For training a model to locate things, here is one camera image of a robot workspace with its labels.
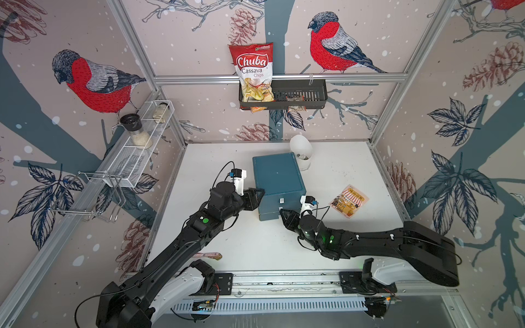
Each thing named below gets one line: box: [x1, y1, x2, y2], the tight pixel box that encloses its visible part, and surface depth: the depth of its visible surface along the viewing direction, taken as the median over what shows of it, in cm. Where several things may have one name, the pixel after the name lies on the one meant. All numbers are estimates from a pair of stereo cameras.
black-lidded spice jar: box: [119, 112, 153, 149], surface depth 72 cm
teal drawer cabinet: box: [252, 152, 307, 222], surface depth 81 cm
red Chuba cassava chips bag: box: [227, 42, 275, 114], surface depth 85 cm
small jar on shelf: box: [152, 102, 171, 124], surface depth 87 cm
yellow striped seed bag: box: [328, 183, 370, 219], surface depth 97 cm
